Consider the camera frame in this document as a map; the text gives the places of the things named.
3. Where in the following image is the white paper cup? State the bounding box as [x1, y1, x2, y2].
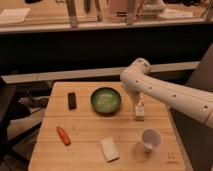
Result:
[141, 128, 162, 153]

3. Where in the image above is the green ceramic bowl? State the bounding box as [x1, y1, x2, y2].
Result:
[90, 87, 121, 115]

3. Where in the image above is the black rectangular block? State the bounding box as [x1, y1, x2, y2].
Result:
[68, 92, 77, 109]

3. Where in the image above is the white paper sheet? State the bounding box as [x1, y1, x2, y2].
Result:
[0, 8, 30, 24]

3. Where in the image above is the white tube bottle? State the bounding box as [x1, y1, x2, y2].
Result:
[135, 95, 145, 121]

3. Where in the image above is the white device on bench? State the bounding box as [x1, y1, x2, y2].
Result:
[142, 0, 165, 14]

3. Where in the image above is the beige sponge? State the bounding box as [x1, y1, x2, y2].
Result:
[100, 138, 119, 162]

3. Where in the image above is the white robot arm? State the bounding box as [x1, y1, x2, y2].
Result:
[120, 58, 213, 129]

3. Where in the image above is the metal frame post left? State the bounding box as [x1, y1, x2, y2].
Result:
[66, 0, 78, 28]

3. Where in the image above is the metal frame post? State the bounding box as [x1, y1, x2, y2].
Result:
[66, 0, 78, 28]
[126, 0, 136, 25]

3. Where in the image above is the metal frame post right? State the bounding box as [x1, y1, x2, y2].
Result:
[126, 0, 136, 25]

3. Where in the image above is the orange carrot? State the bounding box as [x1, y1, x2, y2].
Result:
[56, 127, 71, 146]

